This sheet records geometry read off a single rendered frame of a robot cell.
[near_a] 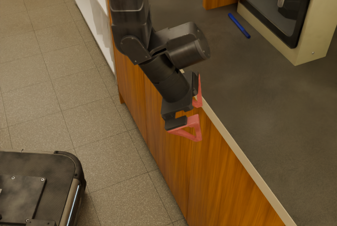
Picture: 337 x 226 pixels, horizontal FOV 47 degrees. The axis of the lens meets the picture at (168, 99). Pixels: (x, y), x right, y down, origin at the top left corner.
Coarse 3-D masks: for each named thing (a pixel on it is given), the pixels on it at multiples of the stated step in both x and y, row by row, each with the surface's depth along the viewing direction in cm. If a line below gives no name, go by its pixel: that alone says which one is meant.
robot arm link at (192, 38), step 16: (160, 32) 69; (176, 32) 66; (192, 32) 65; (128, 48) 65; (144, 48) 65; (160, 48) 66; (176, 48) 67; (192, 48) 66; (208, 48) 69; (176, 64) 68; (192, 64) 68
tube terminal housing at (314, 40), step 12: (312, 0) 97; (324, 0) 98; (336, 0) 100; (240, 12) 130; (312, 12) 99; (324, 12) 101; (336, 12) 103; (252, 24) 125; (312, 24) 102; (324, 24) 104; (336, 24) 106; (264, 36) 121; (276, 36) 115; (300, 36) 105; (312, 36) 106; (324, 36) 108; (276, 48) 117; (288, 48) 111; (300, 48) 107; (312, 48) 109; (324, 48) 111; (300, 60) 110; (312, 60) 113
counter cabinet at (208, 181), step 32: (128, 64) 184; (128, 96) 206; (160, 96) 149; (160, 128) 163; (192, 128) 126; (160, 160) 180; (192, 160) 135; (224, 160) 108; (192, 192) 147; (224, 192) 116; (256, 192) 95; (192, 224) 160; (224, 224) 124; (256, 224) 101
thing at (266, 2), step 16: (240, 0) 126; (256, 0) 117; (272, 0) 110; (288, 0) 103; (304, 0) 98; (256, 16) 120; (272, 16) 112; (288, 16) 105; (304, 16) 100; (272, 32) 114; (288, 32) 107
